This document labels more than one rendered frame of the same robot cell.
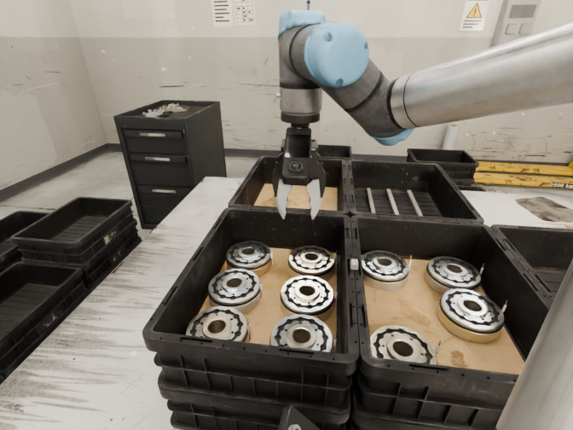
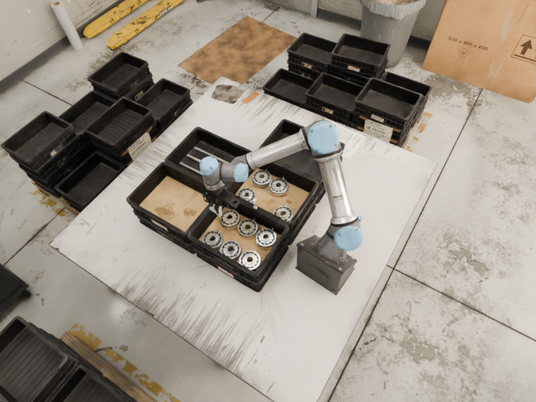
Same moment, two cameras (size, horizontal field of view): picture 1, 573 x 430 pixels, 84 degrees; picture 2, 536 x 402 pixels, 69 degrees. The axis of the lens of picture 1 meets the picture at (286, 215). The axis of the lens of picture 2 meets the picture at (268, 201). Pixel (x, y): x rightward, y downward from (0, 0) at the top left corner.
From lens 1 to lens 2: 1.49 m
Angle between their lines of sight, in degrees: 51
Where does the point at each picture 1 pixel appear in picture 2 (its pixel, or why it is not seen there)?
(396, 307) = (263, 204)
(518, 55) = (282, 151)
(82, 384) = (225, 324)
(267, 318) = (248, 245)
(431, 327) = (276, 200)
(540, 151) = not seen: outside the picture
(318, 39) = (242, 175)
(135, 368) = (227, 304)
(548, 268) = not seen: hidden behind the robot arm
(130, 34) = not seen: outside the picture
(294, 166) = (235, 202)
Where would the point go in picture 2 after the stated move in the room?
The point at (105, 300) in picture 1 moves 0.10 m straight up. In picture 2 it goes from (176, 318) to (171, 311)
